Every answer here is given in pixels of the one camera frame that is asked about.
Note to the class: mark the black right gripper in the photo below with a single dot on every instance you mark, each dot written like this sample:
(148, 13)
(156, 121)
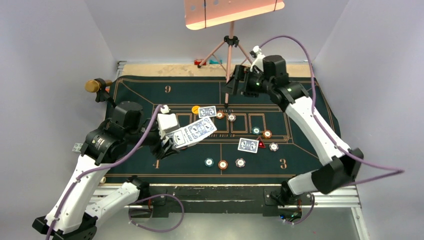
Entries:
(243, 73)

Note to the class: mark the orange poker chip stack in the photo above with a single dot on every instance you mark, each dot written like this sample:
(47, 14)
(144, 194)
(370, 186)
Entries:
(223, 164)

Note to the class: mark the blue playing card deck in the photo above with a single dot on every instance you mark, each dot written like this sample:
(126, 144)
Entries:
(193, 133)

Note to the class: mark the yellow big blind button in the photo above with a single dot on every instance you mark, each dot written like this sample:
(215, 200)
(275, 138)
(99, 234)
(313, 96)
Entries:
(195, 109)

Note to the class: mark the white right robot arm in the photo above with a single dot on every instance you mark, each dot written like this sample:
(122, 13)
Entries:
(340, 163)

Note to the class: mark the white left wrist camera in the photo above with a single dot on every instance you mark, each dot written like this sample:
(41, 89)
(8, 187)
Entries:
(167, 121)

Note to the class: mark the aluminium frame rail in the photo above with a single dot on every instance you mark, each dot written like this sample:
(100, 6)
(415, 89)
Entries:
(346, 197)

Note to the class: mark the gold knob black clamp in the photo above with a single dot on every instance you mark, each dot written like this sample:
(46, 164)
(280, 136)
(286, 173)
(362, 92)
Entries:
(100, 87)

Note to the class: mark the red clip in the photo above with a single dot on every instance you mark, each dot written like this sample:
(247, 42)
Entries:
(199, 62)

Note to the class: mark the white blue chip stack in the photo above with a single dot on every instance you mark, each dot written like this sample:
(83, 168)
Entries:
(240, 163)

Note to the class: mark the teal clip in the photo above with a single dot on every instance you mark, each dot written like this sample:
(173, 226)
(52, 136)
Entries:
(215, 62)

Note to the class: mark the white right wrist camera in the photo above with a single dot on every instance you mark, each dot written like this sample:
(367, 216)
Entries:
(258, 56)

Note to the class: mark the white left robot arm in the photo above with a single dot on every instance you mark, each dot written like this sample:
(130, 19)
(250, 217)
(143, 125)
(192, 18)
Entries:
(115, 140)

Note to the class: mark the blue playing card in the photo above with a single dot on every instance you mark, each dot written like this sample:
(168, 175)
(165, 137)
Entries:
(248, 145)
(207, 112)

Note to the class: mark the dark green poker mat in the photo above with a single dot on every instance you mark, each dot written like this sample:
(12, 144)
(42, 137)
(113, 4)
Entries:
(294, 156)

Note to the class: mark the red black triangle dealer marker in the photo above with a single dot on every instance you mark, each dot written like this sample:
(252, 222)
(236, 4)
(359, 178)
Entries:
(261, 143)

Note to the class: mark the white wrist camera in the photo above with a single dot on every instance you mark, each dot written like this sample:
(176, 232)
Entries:
(258, 56)
(167, 121)

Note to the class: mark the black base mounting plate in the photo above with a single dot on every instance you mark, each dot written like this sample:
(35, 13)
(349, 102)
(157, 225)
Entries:
(244, 199)

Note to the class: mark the small grey lego block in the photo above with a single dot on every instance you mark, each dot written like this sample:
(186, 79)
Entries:
(77, 147)

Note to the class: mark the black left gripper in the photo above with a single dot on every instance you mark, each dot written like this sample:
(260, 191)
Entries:
(157, 149)

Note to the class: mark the green blue poker chip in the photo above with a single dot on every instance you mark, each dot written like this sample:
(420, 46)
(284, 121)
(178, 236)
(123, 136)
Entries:
(256, 130)
(209, 162)

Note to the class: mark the pink music stand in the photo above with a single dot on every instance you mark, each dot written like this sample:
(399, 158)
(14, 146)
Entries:
(203, 14)

